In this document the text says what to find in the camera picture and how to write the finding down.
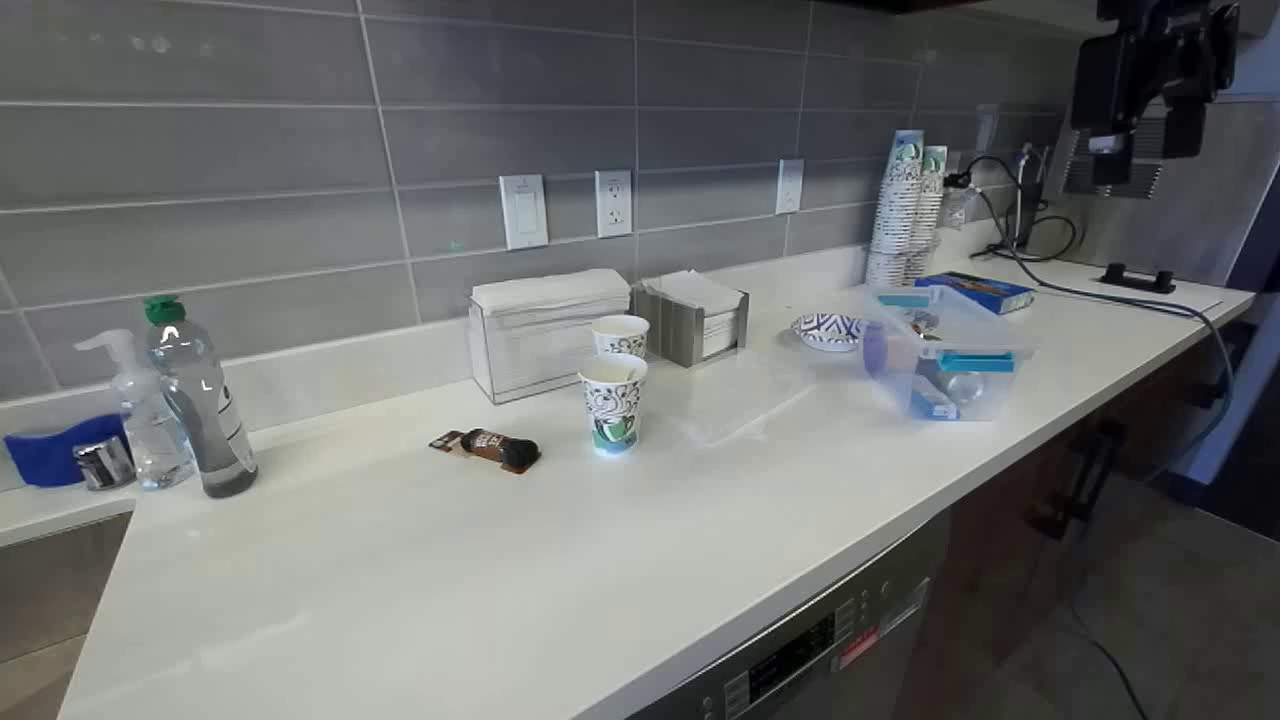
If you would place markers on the clear plastic container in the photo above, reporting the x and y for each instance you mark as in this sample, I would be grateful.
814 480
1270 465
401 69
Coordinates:
983 342

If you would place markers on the brown wooden cabinet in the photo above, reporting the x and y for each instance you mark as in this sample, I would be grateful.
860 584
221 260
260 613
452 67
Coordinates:
1000 584

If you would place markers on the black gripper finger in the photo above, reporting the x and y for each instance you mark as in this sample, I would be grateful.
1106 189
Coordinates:
1110 160
1185 131

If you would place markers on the white wall outlet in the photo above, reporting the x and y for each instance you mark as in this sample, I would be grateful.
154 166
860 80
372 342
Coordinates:
615 203
788 187
527 210

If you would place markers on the blue patterned plate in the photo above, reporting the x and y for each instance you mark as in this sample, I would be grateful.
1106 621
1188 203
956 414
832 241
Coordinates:
826 334

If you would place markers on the orange can with blue lid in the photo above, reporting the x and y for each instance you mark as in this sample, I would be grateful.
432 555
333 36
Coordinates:
876 353

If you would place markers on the clear bottle with green cap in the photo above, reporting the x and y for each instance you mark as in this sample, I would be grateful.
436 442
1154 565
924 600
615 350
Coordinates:
207 414

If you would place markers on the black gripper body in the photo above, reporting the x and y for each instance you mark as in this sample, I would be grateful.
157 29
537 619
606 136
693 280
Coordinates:
1154 67

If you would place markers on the stainless steel dishwasher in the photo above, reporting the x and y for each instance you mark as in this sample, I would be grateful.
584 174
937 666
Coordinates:
826 643

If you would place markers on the small chrome metal object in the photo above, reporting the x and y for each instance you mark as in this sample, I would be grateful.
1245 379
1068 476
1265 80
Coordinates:
104 465

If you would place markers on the metal napkin holder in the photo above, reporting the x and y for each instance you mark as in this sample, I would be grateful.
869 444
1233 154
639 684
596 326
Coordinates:
693 323

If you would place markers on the clear soap pump dispenser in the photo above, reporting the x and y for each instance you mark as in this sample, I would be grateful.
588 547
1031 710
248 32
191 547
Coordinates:
154 442

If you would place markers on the patterned paper cup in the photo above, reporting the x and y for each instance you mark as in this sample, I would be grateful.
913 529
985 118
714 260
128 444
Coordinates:
615 405
621 334

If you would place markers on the short paper cup stack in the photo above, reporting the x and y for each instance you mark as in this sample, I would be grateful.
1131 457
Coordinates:
933 187

